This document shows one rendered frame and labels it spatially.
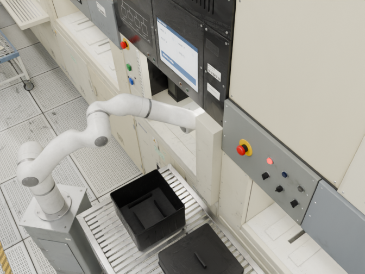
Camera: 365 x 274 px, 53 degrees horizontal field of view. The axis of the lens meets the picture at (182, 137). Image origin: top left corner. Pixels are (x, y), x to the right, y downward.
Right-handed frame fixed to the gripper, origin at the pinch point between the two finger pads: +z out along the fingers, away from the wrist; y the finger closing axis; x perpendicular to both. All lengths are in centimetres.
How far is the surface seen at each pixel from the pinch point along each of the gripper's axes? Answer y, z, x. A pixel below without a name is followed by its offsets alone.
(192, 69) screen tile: 6.5, -29.6, 36.8
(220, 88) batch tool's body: 24, -30, 39
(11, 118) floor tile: -203, -95, -120
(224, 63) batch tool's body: 25, -30, 51
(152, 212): 7, -58, -43
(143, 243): 22, -72, -37
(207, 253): 45, -51, -33
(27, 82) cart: -231, -65, -109
